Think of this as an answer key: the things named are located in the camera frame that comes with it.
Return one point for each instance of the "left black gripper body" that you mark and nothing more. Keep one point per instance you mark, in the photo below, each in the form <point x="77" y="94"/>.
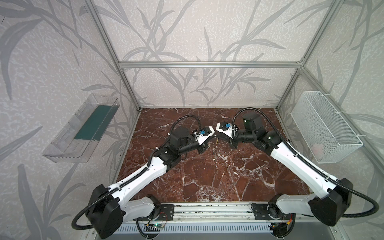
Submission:
<point x="205" y="144"/>

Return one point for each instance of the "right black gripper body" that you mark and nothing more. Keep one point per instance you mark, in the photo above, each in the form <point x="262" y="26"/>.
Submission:
<point x="226" y="137"/>

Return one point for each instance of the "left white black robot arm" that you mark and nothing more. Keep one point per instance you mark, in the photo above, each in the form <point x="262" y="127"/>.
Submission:
<point x="111" y="206"/>

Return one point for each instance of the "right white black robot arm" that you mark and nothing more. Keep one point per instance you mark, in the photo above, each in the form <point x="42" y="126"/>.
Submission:
<point x="327" y="202"/>

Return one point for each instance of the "pink object in basket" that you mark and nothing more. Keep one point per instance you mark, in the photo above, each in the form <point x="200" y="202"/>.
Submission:
<point x="318" y="151"/>

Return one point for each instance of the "green circuit board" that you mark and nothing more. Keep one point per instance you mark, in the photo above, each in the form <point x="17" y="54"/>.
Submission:
<point x="156" y="227"/>

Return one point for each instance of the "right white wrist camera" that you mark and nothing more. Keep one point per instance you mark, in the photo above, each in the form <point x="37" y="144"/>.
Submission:
<point x="227" y="129"/>

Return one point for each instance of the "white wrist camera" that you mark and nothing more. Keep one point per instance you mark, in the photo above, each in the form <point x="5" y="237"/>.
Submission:
<point x="227" y="129"/>
<point x="204" y="134"/>

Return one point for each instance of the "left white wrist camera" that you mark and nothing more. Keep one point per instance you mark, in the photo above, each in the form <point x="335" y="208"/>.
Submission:
<point x="204" y="134"/>

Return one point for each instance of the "aluminium mounting rail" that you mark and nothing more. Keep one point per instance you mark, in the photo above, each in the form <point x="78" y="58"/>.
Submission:
<point x="192" y="211"/>

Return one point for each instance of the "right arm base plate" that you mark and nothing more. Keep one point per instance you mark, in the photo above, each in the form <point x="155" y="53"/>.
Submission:
<point x="268" y="212"/>

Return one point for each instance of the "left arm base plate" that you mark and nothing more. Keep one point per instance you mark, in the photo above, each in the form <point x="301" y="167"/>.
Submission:
<point x="162" y="213"/>

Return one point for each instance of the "white wire mesh basket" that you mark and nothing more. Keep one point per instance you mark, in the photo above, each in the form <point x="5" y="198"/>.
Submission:
<point x="320" y="122"/>

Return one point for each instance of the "clear plastic wall tray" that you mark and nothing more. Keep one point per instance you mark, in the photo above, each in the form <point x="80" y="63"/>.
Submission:
<point x="79" y="138"/>

